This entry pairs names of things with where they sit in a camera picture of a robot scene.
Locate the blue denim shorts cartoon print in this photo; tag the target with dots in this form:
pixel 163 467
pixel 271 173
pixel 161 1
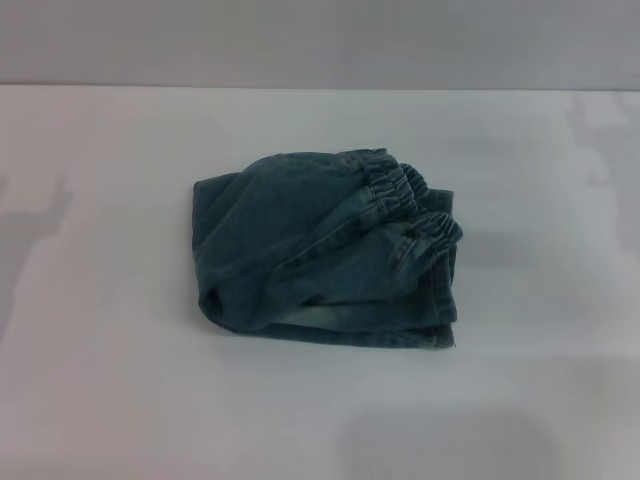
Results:
pixel 310 260

